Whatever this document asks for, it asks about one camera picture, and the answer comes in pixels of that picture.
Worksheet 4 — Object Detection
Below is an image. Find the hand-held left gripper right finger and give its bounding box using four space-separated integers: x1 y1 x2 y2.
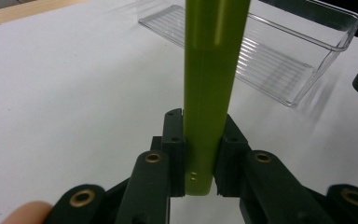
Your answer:
213 114 251 199

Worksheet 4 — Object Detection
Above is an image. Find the white board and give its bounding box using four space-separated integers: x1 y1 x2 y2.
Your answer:
0 0 358 224

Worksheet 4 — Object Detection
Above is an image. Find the clear plastic tray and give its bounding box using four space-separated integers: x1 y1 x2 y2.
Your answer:
138 0 358 108

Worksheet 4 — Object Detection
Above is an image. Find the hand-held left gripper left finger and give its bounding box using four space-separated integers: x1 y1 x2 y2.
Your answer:
150 107 186 199

